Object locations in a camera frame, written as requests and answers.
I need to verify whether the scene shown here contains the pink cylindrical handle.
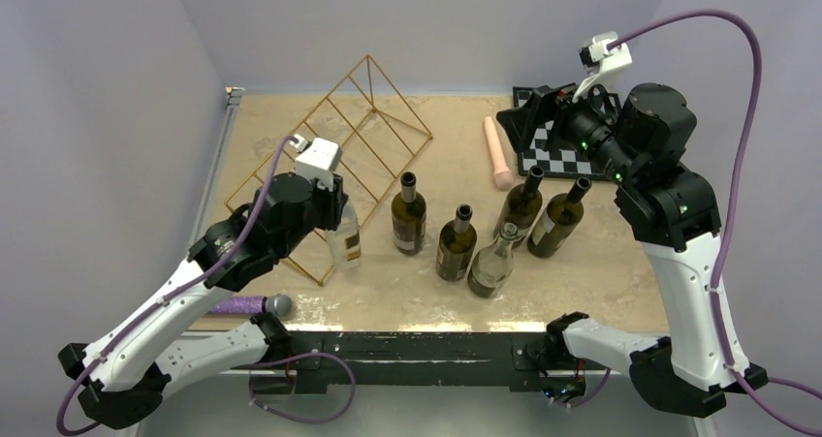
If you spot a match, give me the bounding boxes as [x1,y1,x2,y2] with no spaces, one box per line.
[483,116,514,191]

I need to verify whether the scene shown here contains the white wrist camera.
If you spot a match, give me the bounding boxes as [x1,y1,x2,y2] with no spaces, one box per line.
[573,32,633,102]
[291,135,342,191]

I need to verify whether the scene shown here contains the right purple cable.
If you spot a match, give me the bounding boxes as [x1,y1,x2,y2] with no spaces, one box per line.
[610,9,822,437]

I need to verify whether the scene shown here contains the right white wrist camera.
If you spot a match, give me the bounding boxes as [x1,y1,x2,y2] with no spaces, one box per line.
[573,32,633,102]

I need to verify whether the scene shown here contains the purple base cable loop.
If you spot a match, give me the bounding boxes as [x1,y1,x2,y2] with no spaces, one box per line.
[246,350,358,422]

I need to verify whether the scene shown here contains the dark green bottle right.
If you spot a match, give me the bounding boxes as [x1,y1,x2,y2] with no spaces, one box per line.
[526,177,592,259]

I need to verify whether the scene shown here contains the black white chessboard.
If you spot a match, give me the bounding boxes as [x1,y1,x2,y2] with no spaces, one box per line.
[511,122,607,181]

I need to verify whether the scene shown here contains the gold wire wine rack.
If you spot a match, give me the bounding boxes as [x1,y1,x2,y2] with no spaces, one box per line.
[225,54,434,288]

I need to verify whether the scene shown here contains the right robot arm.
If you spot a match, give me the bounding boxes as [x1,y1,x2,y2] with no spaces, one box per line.
[496,82,768,418]

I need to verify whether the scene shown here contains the clear brown-tinted bottle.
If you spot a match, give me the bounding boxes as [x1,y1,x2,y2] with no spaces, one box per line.
[467,222,518,299]

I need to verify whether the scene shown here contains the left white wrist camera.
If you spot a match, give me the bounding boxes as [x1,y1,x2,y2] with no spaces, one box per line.
[291,135,342,191]

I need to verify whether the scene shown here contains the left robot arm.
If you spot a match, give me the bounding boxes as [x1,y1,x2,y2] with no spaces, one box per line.
[58,172,348,429]

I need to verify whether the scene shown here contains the purple glitter microphone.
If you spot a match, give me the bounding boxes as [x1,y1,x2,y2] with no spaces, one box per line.
[207,294,295,319]

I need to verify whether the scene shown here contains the clear glass liquor bottle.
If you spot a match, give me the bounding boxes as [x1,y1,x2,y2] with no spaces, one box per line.
[325,201,362,271]

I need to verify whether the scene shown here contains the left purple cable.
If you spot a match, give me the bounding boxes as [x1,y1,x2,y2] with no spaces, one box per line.
[55,135,303,437]

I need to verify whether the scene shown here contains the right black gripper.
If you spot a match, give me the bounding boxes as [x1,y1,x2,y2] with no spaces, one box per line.
[498,68,640,186]

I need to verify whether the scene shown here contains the dark green bottle rear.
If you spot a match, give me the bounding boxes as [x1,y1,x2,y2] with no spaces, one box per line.
[493,166,544,249]

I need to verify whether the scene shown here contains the dark green wine bottle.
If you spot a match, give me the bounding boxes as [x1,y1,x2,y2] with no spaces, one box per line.
[391,172,427,256]

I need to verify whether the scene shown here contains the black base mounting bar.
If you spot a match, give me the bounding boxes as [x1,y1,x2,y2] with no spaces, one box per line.
[251,331,603,393]

